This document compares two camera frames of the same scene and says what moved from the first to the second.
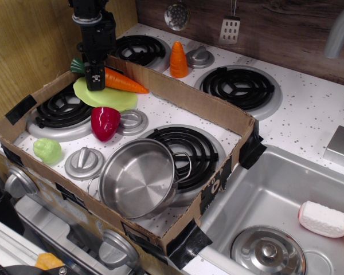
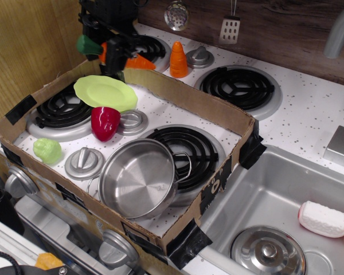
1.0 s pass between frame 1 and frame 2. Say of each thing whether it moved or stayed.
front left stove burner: stayed
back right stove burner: stayed
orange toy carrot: moved
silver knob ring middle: stayed
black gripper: moved
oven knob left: stayed
